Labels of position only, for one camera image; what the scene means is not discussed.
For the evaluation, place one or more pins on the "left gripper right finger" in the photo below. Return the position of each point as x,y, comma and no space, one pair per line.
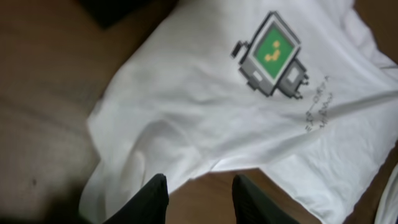
253,206

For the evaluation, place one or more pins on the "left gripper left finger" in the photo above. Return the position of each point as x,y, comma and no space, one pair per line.
148,206

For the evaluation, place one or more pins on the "white robot-print t-shirt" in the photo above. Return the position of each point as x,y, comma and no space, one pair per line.
297,89

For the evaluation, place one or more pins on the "white garment under pile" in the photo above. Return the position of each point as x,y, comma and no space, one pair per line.
387,211

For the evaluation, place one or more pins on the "folded black shirt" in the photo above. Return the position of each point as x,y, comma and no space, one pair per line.
107,13

